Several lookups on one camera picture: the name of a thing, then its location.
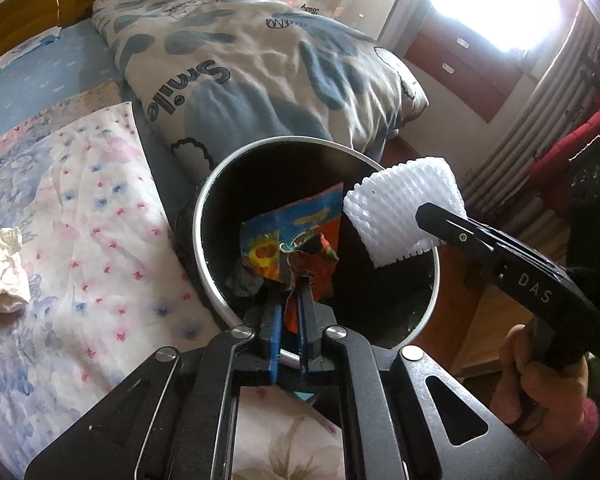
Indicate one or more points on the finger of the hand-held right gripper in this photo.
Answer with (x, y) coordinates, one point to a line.
(455, 232)

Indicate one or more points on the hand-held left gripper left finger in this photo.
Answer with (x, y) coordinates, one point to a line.
(276, 340)

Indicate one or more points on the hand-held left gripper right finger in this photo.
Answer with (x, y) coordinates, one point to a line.
(302, 342)

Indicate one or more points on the white foam fruit net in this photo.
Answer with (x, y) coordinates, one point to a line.
(405, 200)

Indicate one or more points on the colourful snack wrapper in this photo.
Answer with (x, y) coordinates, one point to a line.
(300, 230)

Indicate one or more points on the black bin with white rim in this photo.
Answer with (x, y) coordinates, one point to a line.
(260, 180)

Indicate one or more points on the person's right forearm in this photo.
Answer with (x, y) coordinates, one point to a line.
(587, 422)

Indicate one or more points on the person's right hand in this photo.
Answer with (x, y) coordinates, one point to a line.
(545, 385)

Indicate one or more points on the red hanging clothes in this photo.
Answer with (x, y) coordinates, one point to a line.
(580, 145)

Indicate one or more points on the striped curtain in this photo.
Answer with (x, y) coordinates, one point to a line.
(555, 100)

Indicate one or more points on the red-brown drawer cabinet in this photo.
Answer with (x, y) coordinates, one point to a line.
(460, 60)

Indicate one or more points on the pink floral blanket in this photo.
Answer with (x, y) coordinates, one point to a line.
(105, 240)

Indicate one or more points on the folded blue patterned quilt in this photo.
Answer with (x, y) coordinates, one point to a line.
(260, 70)

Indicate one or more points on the crumpled white tissue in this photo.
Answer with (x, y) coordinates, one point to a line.
(0, 270)

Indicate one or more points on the blue bed sheet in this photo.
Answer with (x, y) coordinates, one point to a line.
(55, 75)

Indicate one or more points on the blue patterned pillow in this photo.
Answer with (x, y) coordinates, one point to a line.
(25, 50)

